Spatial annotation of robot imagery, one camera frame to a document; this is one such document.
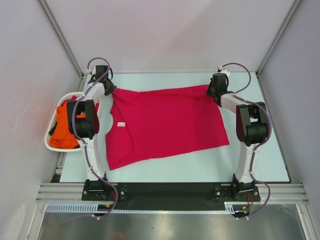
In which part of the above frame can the orange t-shirt in basket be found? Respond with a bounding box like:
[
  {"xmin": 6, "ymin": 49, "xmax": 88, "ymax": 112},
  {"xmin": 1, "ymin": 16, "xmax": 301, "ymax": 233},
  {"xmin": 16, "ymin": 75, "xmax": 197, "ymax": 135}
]
[{"xmin": 50, "ymin": 103, "xmax": 80, "ymax": 149}]

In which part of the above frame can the white slotted cable duct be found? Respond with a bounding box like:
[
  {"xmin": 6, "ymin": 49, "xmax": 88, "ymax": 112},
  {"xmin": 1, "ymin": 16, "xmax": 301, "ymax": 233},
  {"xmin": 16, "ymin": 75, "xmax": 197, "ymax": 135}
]
[{"xmin": 46, "ymin": 202, "xmax": 118, "ymax": 213}]

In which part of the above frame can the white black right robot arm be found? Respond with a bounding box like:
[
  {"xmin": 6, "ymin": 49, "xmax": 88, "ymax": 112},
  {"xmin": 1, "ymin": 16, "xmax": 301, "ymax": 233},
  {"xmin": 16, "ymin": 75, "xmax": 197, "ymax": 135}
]
[{"xmin": 206, "ymin": 72, "xmax": 271, "ymax": 201}]

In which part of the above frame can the aluminium corner post right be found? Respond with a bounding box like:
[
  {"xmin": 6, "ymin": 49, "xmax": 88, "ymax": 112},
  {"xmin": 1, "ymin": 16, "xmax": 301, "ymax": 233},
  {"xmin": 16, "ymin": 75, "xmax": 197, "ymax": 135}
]
[{"xmin": 255, "ymin": 0, "xmax": 303, "ymax": 78}]

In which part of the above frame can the white plastic laundry basket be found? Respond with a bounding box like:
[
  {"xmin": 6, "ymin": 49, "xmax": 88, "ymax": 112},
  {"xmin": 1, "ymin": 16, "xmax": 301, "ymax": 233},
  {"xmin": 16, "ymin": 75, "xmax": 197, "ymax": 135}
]
[{"xmin": 44, "ymin": 92, "xmax": 83, "ymax": 153}]

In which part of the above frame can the black garment in basket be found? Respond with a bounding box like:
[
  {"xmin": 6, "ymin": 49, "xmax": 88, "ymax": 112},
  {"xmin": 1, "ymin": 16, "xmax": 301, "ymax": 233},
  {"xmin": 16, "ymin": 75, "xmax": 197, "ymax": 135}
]
[{"xmin": 48, "ymin": 122, "xmax": 58, "ymax": 137}]

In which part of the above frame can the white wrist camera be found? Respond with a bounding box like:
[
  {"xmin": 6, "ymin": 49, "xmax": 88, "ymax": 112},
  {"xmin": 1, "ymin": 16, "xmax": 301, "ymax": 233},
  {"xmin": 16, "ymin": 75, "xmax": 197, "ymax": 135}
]
[
  {"xmin": 87, "ymin": 67, "xmax": 96, "ymax": 75},
  {"xmin": 217, "ymin": 66, "xmax": 231, "ymax": 78}
]

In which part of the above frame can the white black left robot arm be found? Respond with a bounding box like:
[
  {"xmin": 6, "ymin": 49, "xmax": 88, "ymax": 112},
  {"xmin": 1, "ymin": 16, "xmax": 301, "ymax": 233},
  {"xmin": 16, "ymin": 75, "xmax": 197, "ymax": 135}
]
[{"xmin": 66, "ymin": 65, "xmax": 116, "ymax": 200}]

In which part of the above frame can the crimson red t-shirt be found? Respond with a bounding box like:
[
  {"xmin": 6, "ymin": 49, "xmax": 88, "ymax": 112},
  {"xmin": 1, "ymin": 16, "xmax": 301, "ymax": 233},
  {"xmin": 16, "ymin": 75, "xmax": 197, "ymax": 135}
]
[{"xmin": 105, "ymin": 85, "xmax": 230, "ymax": 170}]

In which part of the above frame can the dark red shirt in basket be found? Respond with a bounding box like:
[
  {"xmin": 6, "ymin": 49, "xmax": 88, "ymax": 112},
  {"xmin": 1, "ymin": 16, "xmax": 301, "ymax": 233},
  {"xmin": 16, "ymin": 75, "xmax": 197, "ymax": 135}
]
[{"xmin": 60, "ymin": 95, "xmax": 78, "ymax": 107}]

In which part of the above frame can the aluminium corner post left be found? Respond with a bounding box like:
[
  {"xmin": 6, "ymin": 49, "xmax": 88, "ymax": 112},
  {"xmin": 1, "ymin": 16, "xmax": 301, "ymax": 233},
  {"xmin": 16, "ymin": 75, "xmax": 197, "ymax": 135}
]
[{"xmin": 36, "ymin": 0, "xmax": 84, "ymax": 78}]

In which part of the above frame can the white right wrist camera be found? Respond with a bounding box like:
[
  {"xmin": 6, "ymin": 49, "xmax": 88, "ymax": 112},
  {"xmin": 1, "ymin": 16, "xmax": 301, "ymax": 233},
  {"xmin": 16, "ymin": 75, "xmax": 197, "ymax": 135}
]
[{"xmin": 217, "ymin": 66, "xmax": 231, "ymax": 78}]

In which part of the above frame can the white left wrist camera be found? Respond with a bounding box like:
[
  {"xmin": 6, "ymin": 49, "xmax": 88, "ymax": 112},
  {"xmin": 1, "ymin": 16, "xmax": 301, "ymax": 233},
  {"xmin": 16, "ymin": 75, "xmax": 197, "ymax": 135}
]
[{"xmin": 87, "ymin": 67, "xmax": 96, "ymax": 75}]

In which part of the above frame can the aluminium corner post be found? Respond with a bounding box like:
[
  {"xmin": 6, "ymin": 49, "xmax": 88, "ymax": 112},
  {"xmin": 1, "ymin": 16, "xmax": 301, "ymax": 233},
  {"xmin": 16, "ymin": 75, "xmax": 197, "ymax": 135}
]
[
  {"xmin": 255, "ymin": 0, "xmax": 303, "ymax": 78},
  {"xmin": 36, "ymin": 0, "xmax": 84, "ymax": 78}
]

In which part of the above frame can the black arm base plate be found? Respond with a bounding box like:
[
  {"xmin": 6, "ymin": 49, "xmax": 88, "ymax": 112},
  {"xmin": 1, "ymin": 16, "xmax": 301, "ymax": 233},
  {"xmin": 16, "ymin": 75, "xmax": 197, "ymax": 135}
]
[{"xmin": 81, "ymin": 179, "xmax": 261, "ymax": 212}]

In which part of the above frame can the aluminium frame rail front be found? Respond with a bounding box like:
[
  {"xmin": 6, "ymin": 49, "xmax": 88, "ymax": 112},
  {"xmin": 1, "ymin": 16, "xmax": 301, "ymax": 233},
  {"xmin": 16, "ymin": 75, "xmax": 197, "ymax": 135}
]
[{"xmin": 35, "ymin": 183, "xmax": 309, "ymax": 205}]

